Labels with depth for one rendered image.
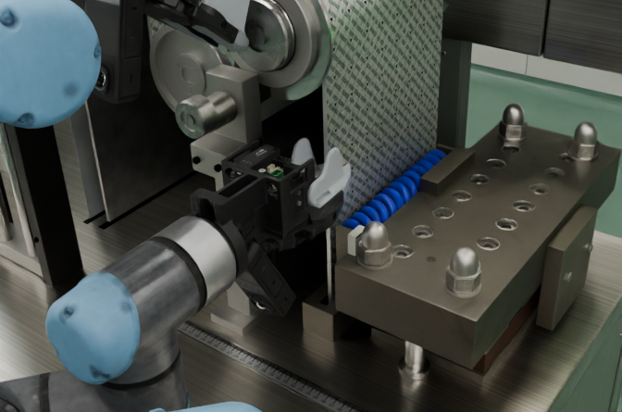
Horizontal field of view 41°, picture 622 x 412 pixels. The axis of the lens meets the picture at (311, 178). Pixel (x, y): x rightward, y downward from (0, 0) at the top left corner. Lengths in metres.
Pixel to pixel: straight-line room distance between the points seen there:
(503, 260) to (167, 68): 0.43
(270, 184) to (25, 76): 0.34
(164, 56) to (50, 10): 0.51
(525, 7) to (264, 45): 0.37
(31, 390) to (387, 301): 0.34
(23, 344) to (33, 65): 0.61
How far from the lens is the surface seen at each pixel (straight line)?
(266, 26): 0.80
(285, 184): 0.74
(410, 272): 0.84
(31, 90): 0.45
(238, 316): 0.98
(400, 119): 0.96
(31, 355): 1.00
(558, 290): 0.94
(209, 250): 0.69
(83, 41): 0.46
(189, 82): 0.93
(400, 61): 0.93
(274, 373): 0.92
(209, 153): 0.85
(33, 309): 1.07
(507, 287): 0.84
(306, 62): 0.80
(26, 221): 1.09
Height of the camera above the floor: 1.53
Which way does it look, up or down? 30 degrees down
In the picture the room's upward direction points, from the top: 2 degrees counter-clockwise
